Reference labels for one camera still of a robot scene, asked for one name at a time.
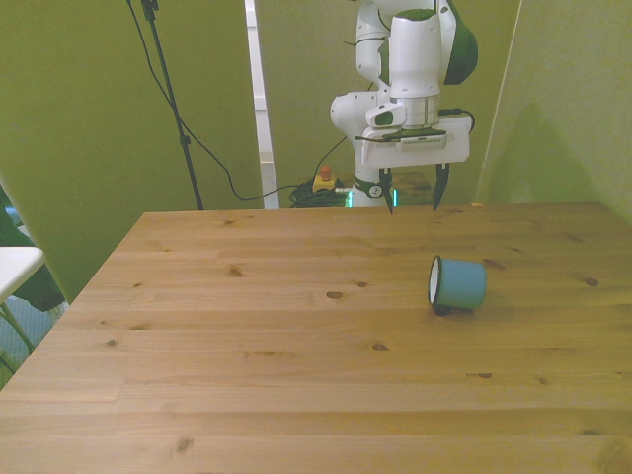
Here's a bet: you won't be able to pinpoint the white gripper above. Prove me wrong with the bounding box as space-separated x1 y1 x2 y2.
358 115 471 216

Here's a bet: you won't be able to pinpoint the blue enamel mug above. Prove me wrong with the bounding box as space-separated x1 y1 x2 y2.
427 254 489 317

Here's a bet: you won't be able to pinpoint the yellow emergency stop button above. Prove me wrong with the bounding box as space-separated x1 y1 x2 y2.
312 166 339 195

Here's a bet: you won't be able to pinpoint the white side table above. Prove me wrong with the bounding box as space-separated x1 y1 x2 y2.
0 245 46 303

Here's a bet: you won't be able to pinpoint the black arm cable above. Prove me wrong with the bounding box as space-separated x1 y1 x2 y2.
437 107 477 135

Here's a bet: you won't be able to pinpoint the coiled black cables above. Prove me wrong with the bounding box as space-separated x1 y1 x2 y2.
287 179 350 209

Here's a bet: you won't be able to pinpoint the white vertical frame strip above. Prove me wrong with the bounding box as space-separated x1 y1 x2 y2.
244 0 280 209

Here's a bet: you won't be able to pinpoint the black stand cable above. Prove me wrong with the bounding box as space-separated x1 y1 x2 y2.
124 0 349 202

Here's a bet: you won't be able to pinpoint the black camera stand pole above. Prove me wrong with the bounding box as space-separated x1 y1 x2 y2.
139 0 205 211

